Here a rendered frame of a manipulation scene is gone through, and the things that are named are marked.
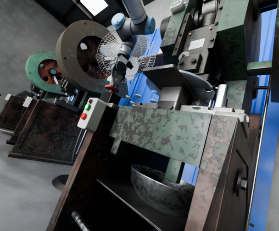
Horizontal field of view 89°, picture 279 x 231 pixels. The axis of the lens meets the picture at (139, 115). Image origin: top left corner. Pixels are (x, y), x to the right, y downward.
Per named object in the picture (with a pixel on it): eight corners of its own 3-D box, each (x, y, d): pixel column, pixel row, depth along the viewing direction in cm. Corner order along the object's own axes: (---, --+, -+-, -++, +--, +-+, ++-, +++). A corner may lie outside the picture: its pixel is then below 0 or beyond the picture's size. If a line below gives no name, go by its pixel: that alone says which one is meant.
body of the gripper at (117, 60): (115, 77, 86) (122, 61, 88) (125, 76, 80) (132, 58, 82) (106, 70, 81) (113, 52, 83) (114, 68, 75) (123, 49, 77)
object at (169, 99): (162, 100, 42) (174, 62, 45) (130, 99, 52) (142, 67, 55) (191, 126, 60) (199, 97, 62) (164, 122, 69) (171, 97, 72)
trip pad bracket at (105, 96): (98, 127, 65) (113, 89, 69) (88, 124, 72) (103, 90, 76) (108, 131, 69) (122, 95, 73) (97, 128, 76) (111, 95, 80)
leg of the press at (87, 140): (30, 272, 47) (125, 47, 65) (25, 246, 55) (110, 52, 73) (165, 224, 111) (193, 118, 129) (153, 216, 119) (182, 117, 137)
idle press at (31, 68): (-12, 127, 227) (40, 39, 263) (-14, 118, 291) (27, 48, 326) (75, 146, 339) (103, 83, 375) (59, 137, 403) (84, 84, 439)
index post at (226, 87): (222, 107, 46) (228, 82, 48) (212, 107, 48) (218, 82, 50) (224, 111, 48) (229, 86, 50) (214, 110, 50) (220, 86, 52)
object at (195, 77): (220, 106, 62) (221, 104, 62) (200, 65, 42) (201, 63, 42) (165, 103, 82) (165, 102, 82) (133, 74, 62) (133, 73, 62)
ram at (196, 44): (200, 66, 59) (216, 12, 65) (169, 70, 69) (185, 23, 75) (211, 87, 71) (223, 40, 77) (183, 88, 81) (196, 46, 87)
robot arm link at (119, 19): (131, 10, 68) (139, 29, 78) (113, 12, 73) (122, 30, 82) (126, 23, 66) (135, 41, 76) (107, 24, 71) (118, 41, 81)
